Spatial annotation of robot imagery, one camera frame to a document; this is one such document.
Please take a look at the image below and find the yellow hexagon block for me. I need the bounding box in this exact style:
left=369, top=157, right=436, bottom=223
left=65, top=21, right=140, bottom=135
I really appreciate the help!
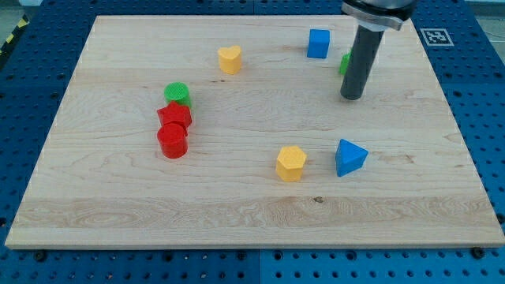
left=275, top=145, right=307, bottom=182

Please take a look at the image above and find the red star block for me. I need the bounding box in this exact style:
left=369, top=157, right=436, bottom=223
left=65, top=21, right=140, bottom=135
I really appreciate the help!
left=157, top=101, right=193, bottom=129

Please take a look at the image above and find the wooden board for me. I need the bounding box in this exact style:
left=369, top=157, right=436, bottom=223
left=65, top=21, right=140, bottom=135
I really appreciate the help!
left=6, top=16, right=504, bottom=249

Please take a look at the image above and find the blue cube block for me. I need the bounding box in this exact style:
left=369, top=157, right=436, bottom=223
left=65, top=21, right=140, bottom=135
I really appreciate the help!
left=307, top=29, right=331, bottom=59

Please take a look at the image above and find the green star block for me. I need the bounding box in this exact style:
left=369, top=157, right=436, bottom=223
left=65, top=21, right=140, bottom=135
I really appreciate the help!
left=339, top=50, right=352, bottom=75

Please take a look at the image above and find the black white fiducial marker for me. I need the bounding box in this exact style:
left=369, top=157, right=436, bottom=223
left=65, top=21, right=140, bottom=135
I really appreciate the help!
left=421, top=28, right=454, bottom=47

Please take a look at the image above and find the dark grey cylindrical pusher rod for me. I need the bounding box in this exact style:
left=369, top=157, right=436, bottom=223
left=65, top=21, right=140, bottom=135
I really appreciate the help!
left=340, top=26, right=383, bottom=100

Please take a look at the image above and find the yellow heart block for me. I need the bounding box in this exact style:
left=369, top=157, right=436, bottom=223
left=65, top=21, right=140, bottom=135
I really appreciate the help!
left=217, top=45, right=242, bottom=75

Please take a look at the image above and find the robot arm flange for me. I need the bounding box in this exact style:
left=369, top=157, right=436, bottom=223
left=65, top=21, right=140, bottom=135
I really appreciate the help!
left=341, top=0, right=417, bottom=32

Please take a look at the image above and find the green cylinder block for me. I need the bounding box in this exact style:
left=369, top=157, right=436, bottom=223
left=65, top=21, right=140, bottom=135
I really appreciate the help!
left=163, top=82, right=192, bottom=107

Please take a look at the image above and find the blue triangle block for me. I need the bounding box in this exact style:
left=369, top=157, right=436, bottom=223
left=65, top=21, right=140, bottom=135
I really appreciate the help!
left=335, top=139, right=368, bottom=177

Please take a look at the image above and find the red cylinder block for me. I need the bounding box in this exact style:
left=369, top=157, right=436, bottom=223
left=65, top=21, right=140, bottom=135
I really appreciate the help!
left=157, top=123, right=188, bottom=159

